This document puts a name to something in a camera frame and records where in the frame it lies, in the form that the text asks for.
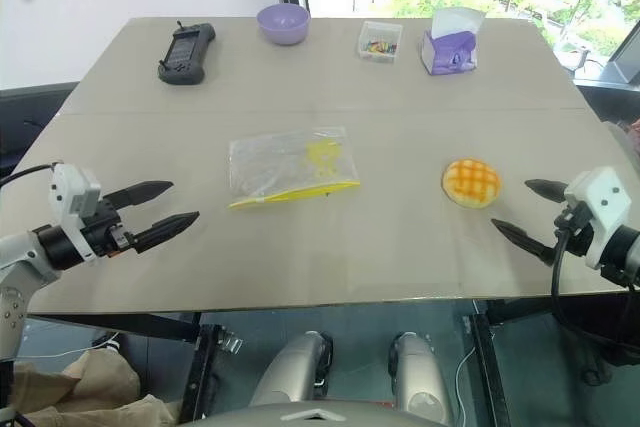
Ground silver robot leg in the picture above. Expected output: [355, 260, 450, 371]
[248, 330, 335, 407]
[388, 330, 452, 427]

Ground clear box of colourful clips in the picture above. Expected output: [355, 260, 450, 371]
[356, 20, 404, 65]

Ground yellow pineapple bun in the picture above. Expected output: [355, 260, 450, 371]
[440, 157, 502, 210]

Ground purple bowl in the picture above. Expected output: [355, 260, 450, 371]
[256, 3, 311, 47]

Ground silver robot torso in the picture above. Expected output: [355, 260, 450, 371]
[177, 400, 451, 427]

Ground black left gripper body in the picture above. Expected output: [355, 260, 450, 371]
[79, 199, 137, 259]

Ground white cable on floor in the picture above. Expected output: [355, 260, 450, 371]
[453, 344, 476, 427]

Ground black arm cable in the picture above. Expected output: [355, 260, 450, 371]
[0, 162, 65, 189]
[549, 201, 640, 363]

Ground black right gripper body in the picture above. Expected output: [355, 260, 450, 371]
[551, 200, 596, 261]

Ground silver right robot leg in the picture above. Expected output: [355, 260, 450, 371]
[388, 330, 452, 427]

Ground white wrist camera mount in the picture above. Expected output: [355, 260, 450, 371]
[563, 166, 633, 271]
[47, 162, 103, 263]

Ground purple tissue pack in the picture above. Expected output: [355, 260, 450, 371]
[420, 7, 488, 77]

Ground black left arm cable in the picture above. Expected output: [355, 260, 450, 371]
[0, 162, 65, 189]

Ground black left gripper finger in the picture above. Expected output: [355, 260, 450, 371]
[102, 180, 175, 208]
[130, 211, 201, 255]

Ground black table frame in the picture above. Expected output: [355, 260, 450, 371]
[27, 296, 640, 427]

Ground dark laptop on sill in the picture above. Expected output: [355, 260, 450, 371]
[572, 21, 640, 88]

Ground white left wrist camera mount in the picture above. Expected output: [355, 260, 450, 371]
[47, 162, 103, 263]

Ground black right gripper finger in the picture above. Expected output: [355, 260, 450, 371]
[523, 178, 571, 206]
[490, 218, 557, 267]

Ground clear yellow zip bag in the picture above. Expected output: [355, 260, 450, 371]
[227, 125, 362, 210]

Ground silver left robot leg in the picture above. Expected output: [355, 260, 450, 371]
[248, 330, 335, 407]

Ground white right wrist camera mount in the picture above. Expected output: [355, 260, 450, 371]
[563, 166, 633, 271]

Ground black handheld controller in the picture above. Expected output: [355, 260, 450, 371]
[157, 20, 218, 86]

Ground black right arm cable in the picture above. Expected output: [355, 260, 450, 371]
[549, 201, 640, 363]

